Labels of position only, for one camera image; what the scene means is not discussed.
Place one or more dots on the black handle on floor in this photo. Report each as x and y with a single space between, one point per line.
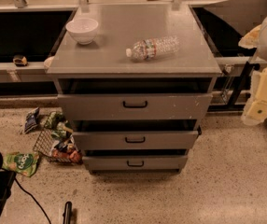
67 214

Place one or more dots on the grey bottom drawer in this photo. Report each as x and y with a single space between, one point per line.
137 163

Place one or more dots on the grey drawer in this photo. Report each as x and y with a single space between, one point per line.
137 163
134 106
135 140

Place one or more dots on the red snack packet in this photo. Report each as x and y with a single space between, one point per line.
72 155

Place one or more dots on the grey top drawer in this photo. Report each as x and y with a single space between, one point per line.
134 106

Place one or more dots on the green packet in basket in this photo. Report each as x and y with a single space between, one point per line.
58 125

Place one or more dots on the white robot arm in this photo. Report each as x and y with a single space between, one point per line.
256 39

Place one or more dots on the grey middle drawer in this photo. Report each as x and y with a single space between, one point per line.
135 140

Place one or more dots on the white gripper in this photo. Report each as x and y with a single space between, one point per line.
255 112

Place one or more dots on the grey drawer cabinet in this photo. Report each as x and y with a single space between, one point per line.
102 67

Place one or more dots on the white ceramic bowl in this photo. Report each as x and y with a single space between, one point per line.
83 30

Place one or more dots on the clear plastic water bottle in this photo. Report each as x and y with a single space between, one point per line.
149 49

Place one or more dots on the yellow black tape measure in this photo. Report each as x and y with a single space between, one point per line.
20 60

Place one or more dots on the black tray stand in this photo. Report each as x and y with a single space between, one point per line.
224 24

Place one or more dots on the green snack bag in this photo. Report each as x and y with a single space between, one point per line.
21 163

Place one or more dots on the blue snack bag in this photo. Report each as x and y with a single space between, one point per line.
31 120

